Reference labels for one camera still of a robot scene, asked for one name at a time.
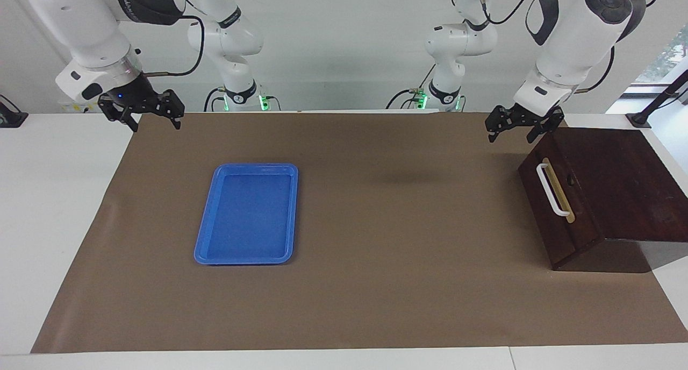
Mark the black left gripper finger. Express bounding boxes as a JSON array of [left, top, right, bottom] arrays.
[[527, 108, 566, 144], [485, 105, 514, 143]]

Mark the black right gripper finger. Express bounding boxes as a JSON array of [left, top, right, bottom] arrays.
[[156, 89, 185, 130], [98, 98, 139, 132]]

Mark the wooden drawer with white handle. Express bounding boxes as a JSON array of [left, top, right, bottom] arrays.
[[531, 135, 605, 255]]

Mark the dark wooden drawer cabinet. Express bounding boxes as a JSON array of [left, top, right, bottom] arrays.
[[518, 127, 688, 271]]

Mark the black clamp stand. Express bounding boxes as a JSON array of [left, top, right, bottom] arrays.
[[626, 69, 688, 129]]

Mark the blue plastic tray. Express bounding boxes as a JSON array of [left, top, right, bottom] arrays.
[[193, 163, 299, 266]]

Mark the window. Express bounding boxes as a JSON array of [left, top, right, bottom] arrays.
[[634, 25, 688, 86]]

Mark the brown table mat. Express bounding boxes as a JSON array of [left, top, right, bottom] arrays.
[[31, 112, 688, 354]]

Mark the black base cable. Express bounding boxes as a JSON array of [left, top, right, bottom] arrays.
[[203, 87, 226, 112], [386, 88, 425, 110]]

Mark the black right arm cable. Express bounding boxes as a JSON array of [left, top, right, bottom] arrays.
[[142, 15, 206, 78]]

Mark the black bracket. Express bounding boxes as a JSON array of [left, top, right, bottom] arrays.
[[0, 94, 28, 129]]

